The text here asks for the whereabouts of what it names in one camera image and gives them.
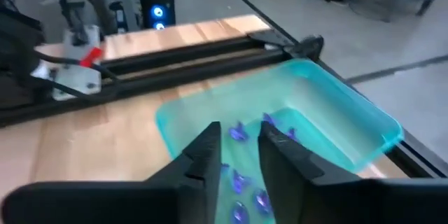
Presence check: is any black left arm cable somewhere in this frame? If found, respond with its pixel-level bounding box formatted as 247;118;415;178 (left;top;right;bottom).
33;48;122;94

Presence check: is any red cable connector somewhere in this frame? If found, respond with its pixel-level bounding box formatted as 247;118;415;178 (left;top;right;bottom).
79;47;104;68

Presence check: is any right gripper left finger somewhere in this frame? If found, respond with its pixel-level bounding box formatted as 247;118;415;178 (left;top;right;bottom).
1;122;222;224

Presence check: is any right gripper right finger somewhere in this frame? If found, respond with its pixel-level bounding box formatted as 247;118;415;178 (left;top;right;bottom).
258;121;448;224

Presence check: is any green translucent plastic bin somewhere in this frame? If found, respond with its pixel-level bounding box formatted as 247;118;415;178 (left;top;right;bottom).
155;58;405;224

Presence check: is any black aluminium table frame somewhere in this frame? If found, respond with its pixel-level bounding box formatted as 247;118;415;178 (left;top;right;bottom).
0;29;448;179

